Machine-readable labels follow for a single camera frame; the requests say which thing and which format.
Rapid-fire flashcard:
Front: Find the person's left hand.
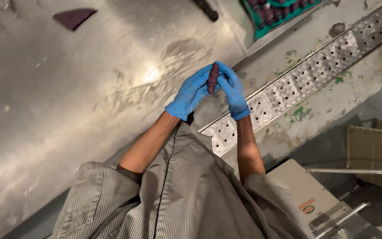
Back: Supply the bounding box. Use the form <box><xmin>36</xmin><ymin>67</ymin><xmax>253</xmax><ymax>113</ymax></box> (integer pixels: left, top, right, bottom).
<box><xmin>164</xmin><ymin>64</ymin><xmax>215</xmax><ymax>121</ymax></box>

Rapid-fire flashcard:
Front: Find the person's right hand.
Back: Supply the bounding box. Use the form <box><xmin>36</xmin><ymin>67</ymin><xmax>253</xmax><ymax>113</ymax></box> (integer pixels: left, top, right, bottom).
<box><xmin>214</xmin><ymin>61</ymin><xmax>251</xmax><ymax>121</ymax></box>

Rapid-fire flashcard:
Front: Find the purple dough piece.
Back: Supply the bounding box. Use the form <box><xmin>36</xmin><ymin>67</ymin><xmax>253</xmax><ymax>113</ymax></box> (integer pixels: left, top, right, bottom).
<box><xmin>207</xmin><ymin>62</ymin><xmax>220</xmax><ymax>94</ymax></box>

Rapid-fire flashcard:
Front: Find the perforated metal drain cover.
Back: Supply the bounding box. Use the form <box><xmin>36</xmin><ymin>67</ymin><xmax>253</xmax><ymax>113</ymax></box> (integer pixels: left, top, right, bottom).
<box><xmin>198</xmin><ymin>0</ymin><xmax>382</xmax><ymax>157</ymax></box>

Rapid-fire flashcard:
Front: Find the green tray of purple rolls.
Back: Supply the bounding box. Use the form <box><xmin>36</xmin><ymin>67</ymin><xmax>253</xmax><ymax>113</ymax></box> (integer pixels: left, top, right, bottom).
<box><xmin>242</xmin><ymin>0</ymin><xmax>326</xmax><ymax>39</ymax></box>

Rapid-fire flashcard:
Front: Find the grey striped work shirt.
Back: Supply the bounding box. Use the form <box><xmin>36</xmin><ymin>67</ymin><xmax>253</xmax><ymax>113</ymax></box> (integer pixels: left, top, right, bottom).
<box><xmin>47</xmin><ymin>112</ymin><xmax>316</xmax><ymax>239</ymax></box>

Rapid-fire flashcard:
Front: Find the beige machine housing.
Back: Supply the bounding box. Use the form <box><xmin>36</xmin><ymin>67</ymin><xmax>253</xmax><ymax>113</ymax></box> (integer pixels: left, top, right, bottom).
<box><xmin>267</xmin><ymin>159</ymin><xmax>352</xmax><ymax>229</ymax></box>

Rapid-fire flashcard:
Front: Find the purple triangular dough sheet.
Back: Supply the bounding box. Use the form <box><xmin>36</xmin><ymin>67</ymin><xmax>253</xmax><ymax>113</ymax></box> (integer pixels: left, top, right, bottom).
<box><xmin>52</xmin><ymin>8</ymin><xmax>98</xmax><ymax>32</ymax></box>

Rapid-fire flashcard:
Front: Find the brown cardboard box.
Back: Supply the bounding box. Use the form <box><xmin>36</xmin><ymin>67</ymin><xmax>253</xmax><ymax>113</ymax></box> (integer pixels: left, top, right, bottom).
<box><xmin>346</xmin><ymin>120</ymin><xmax>382</xmax><ymax>196</ymax></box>

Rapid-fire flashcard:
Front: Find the black rolling pin handle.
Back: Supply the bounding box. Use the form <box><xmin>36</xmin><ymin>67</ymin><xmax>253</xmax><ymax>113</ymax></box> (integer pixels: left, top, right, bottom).
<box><xmin>193</xmin><ymin>0</ymin><xmax>219</xmax><ymax>22</ymax></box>

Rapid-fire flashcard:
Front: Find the metal frame rail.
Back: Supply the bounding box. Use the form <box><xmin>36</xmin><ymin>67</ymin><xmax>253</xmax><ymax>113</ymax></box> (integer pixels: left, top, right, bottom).
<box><xmin>307</xmin><ymin>168</ymin><xmax>382</xmax><ymax>175</ymax></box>

